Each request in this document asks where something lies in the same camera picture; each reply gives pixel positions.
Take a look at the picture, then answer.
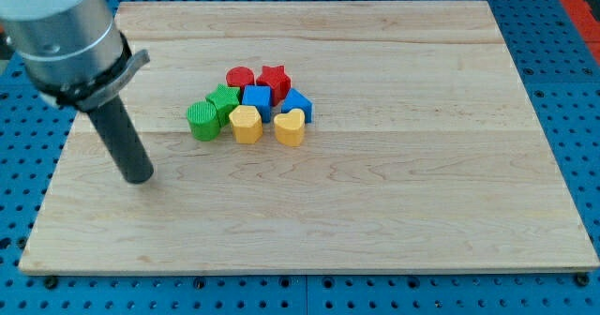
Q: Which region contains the red strip at edge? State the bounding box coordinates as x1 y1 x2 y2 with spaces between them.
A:
560 0 599 62

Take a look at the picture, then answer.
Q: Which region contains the green star block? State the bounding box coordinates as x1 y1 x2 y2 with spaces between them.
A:
205 83 241 127

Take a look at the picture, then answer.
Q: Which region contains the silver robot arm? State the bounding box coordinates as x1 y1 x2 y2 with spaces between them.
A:
1 0 150 112

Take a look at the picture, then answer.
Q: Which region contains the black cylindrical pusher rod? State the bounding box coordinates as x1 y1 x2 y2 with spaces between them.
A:
88 96 154 184

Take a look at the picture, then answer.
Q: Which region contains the blue cube block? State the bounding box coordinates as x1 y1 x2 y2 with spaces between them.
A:
242 85 271 123

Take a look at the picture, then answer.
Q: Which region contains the wooden board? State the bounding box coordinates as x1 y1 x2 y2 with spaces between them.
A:
19 1 599 276

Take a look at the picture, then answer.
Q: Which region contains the red cylinder block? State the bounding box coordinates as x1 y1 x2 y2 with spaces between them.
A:
226 66 255 90

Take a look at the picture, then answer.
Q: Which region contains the red star block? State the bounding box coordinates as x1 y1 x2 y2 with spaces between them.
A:
256 65 292 107

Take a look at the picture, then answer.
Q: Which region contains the blue triangle block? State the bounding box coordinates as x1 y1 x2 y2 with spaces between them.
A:
281 88 313 123

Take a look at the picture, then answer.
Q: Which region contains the green cylinder block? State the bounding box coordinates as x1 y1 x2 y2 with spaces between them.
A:
186 101 220 142

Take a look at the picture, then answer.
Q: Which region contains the yellow hexagon block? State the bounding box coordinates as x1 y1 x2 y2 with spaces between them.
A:
229 105 263 144

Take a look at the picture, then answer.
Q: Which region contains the yellow heart block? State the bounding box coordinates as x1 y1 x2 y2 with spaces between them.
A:
274 109 305 147

